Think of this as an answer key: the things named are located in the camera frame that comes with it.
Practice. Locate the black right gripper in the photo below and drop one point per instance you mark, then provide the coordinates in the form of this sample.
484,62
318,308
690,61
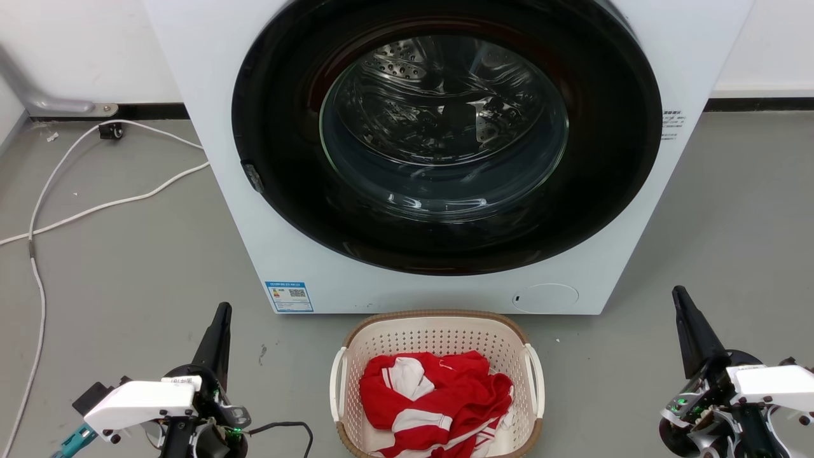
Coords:
706,407

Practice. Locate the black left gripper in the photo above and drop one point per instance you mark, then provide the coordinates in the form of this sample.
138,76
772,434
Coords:
216,432

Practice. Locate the white wicker-rim laundry basket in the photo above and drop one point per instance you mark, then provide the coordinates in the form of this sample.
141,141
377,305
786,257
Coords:
439,334

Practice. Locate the blue energy label sticker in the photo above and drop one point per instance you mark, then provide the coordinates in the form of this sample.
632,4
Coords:
289,296

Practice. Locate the round white filter cover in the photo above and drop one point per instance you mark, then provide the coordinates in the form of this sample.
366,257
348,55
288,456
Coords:
545,298

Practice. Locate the white front-load washing machine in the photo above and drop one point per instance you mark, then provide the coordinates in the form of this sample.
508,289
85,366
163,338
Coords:
636,191

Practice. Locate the small black door latch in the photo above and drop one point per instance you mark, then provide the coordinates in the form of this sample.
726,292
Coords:
252,177

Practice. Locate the black round washer door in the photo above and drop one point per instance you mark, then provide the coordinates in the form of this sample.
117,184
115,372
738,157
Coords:
591,159

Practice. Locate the small black caster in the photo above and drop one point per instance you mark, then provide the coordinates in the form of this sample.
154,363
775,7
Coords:
111,131

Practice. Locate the red and white garment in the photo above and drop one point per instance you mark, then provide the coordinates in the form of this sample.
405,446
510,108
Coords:
461,394

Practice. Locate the grey metal pipe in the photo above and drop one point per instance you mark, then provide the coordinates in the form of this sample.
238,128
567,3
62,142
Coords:
38,95

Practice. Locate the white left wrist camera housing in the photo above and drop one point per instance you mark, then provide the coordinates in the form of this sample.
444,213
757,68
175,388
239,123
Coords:
143,402

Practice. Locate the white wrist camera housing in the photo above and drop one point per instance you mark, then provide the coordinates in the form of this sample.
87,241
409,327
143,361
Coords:
143,402
776,381

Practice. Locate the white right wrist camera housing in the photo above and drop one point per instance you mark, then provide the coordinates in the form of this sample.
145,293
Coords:
776,381

